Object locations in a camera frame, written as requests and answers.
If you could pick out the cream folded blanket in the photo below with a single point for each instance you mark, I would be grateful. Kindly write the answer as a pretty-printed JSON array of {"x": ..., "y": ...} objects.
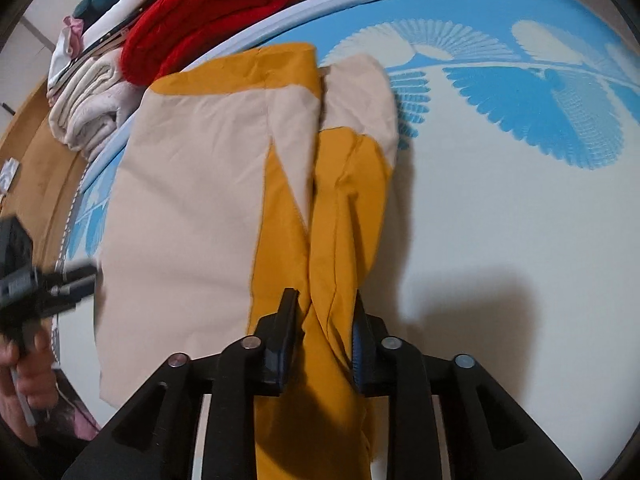
[{"x": 90, "y": 105}]

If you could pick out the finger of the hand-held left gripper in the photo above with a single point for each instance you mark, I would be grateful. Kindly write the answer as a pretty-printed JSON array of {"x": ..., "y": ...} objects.
[{"x": 75, "y": 285}]

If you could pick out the beige and yellow jacket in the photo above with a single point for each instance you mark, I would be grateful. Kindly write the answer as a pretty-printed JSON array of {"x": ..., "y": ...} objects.
[{"x": 200, "y": 185}]

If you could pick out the blue white patterned bed sheet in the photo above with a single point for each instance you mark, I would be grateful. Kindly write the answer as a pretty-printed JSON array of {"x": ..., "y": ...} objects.
[{"x": 500, "y": 210}]

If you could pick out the pink folded cloth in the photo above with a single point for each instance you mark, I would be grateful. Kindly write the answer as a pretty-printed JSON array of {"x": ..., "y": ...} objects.
[{"x": 72, "y": 30}]

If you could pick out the pink floral cloth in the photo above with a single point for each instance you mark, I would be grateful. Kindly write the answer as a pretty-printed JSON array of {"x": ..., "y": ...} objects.
[{"x": 75, "y": 410}]

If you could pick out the small white packet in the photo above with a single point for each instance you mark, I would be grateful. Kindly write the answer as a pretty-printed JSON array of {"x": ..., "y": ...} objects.
[{"x": 9, "y": 175}]

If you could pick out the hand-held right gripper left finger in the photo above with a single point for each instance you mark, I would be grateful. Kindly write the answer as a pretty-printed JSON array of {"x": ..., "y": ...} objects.
[{"x": 286, "y": 360}]

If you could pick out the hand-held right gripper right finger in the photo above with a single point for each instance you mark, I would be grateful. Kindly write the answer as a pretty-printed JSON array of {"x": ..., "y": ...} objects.
[{"x": 357, "y": 360}]

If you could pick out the red folded blanket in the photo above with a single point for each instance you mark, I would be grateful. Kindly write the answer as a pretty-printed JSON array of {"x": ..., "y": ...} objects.
[{"x": 210, "y": 10}]

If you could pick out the person's left hand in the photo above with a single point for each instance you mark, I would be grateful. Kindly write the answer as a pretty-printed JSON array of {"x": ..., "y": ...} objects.
[{"x": 35, "y": 380}]

